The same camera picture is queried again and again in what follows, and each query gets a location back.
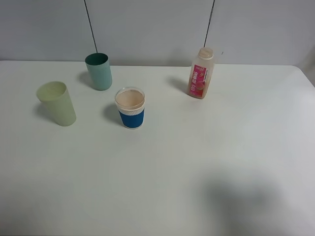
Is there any teal green plastic cup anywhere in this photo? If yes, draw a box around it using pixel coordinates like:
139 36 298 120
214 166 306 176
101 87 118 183
85 53 112 90

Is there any light green plastic cup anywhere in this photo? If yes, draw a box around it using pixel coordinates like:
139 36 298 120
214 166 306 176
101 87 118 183
36 81 76 126

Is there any blue-sleeved clear cup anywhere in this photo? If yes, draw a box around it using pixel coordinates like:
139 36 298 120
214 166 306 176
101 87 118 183
115 87 145 129

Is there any pink-labelled plastic drink bottle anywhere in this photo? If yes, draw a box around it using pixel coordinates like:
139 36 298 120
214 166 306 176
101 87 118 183
188 47 215 99

